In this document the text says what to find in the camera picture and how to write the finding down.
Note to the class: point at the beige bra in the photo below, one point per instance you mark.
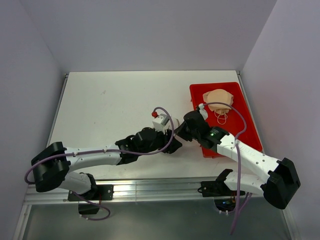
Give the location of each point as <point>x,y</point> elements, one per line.
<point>219,101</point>

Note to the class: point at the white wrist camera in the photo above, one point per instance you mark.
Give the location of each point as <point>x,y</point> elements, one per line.
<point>161,122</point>
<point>201,109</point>

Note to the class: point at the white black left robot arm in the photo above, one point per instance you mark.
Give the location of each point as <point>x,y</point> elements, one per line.
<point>56,166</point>

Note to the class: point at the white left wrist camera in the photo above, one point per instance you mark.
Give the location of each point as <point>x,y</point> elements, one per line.
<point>161,122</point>

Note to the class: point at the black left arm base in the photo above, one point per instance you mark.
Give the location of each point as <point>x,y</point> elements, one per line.
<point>87,201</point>

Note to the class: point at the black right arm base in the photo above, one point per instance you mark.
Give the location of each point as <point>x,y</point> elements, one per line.
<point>218,189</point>

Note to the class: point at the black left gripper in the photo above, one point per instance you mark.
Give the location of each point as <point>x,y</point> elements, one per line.
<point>173,145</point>

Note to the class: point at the red plastic tray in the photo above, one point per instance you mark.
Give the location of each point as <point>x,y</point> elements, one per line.
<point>234,122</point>

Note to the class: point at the aluminium mounting rail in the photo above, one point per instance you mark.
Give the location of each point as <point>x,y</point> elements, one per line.
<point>132,190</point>

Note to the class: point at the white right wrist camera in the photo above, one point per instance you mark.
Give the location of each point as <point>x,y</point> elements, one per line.
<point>201,109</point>

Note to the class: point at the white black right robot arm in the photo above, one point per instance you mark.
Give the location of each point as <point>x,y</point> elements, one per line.
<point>276,180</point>

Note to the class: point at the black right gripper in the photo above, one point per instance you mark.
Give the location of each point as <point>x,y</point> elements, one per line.
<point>180,131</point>

